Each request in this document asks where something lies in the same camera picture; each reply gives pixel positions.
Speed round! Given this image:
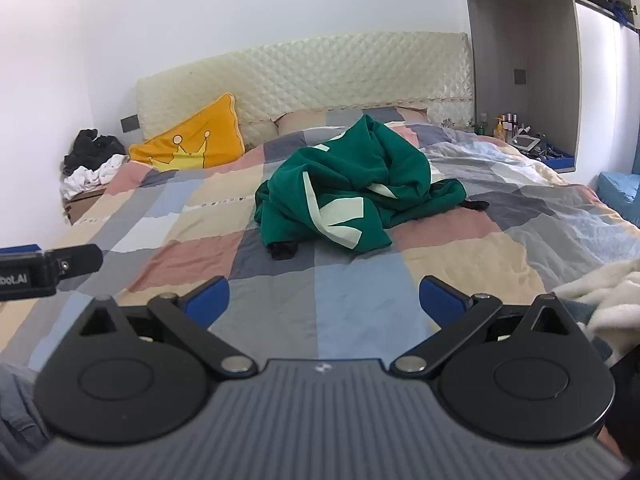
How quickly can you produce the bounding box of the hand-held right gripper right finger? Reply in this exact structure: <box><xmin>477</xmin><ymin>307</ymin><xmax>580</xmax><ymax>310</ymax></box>
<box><xmin>389</xmin><ymin>275</ymin><xmax>581</xmax><ymax>380</ymax></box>

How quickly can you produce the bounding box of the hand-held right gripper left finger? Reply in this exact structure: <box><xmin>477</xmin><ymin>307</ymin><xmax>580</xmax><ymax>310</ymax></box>
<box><xmin>76</xmin><ymin>276</ymin><xmax>260</xmax><ymax>380</ymax></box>

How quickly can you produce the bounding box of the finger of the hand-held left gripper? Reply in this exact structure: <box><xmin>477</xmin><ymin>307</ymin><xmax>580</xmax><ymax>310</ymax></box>
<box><xmin>50</xmin><ymin>244</ymin><xmax>104</xmax><ymax>278</ymax></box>

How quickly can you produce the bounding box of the green hoodie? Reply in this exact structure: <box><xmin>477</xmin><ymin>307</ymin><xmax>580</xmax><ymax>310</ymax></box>
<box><xmin>253</xmin><ymin>114</ymin><xmax>491</xmax><ymax>262</ymax></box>

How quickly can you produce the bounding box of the white clothes pile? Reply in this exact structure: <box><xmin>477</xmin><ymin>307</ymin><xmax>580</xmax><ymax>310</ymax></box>
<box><xmin>60</xmin><ymin>154</ymin><xmax>131</xmax><ymax>200</ymax></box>

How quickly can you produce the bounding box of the dark clothes pile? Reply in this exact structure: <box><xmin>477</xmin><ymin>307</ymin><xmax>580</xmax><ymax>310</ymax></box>
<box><xmin>62</xmin><ymin>129</ymin><xmax>127</xmax><ymax>177</ymax></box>

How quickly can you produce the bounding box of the patchwork bed quilt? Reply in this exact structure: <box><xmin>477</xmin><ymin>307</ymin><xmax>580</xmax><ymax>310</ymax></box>
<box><xmin>0</xmin><ymin>105</ymin><xmax>640</xmax><ymax>376</ymax></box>

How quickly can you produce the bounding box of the person's jeans leg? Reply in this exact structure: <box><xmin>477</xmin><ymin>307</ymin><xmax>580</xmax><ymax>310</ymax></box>
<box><xmin>0</xmin><ymin>360</ymin><xmax>51</xmax><ymax>461</ymax></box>

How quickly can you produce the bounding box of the yellow crown pillow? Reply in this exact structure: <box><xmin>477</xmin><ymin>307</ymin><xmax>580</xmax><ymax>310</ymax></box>
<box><xmin>128</xmin><ymin>92</ymin><xmax>246</xmax><ymax>172</ymax></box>

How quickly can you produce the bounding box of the white fluffy blanket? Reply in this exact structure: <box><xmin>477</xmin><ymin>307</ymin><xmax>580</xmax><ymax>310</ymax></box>
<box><xmin>552</xmin><ymin>257</ymin><xmax>640</xmax><ymax>356</ymax></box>

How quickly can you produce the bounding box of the small white-framed screen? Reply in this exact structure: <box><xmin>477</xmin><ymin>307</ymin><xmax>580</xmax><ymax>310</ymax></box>
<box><xmin>512</xmin><ymin>133</ymin><xmax>544</xmax><ymax>154</ymax></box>

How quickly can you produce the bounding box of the row of cosmetic bottles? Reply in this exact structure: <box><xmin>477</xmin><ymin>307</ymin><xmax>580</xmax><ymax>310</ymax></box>
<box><xmin>477</xmin><ymin>111</ymin><xmax>533</xmax><ymax>145</ymax></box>

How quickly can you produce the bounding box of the blue tray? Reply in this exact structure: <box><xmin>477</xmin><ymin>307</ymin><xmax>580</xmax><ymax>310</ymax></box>
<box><xmin>541</xmin><ymin>151</ymin><xmax>577</xmax><ymax>172</ymax></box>

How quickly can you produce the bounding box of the patchwork pillow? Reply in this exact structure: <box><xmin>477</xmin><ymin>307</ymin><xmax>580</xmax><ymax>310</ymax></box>
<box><xmin>272</xmin><ymin>106</ymin><xmax>431</xmax><ymax>136</ymax></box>

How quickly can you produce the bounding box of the blue upholstered chair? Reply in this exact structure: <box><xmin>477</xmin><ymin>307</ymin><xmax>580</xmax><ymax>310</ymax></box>
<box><xmin>597</xmin><ymin>171</ymin><xmax>640</xmax><ymax>226</ymax></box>

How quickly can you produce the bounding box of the cream quilted headboard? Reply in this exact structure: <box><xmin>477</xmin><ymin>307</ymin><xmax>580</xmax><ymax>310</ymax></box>
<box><xmin>136</xmin><ymin>31</ymin><xmax>475</xmax><ymax>143</ymax></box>

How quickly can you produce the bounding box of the grey wall cabinet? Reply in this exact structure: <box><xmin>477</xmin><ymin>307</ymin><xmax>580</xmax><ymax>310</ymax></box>
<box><xmin>460</xmin><ymin>0</ymin><xmax>640</xmax><ymax>188</ymax></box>

